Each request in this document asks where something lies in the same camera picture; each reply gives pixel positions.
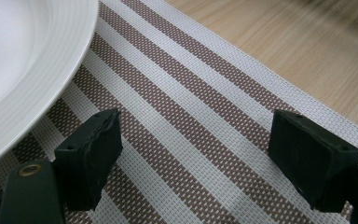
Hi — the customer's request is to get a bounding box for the white ribbed plate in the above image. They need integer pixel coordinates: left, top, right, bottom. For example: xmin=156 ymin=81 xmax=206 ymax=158
xmin=0 ymin=0 xmax=100 ymax=175

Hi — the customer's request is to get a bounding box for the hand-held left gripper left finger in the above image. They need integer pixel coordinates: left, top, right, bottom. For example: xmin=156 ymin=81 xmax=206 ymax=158
xmin=53 ymin=107 xmax=124 ymax=212

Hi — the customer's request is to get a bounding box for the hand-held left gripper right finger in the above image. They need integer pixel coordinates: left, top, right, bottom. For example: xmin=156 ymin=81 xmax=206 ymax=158
xmin=267 ymin=108 xmax=358 ymax=214

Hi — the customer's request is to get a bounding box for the brown white striped placemat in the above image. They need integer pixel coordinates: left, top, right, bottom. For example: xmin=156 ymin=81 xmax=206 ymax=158
xmin=0 ymin=0 xmax=358 ymax=224

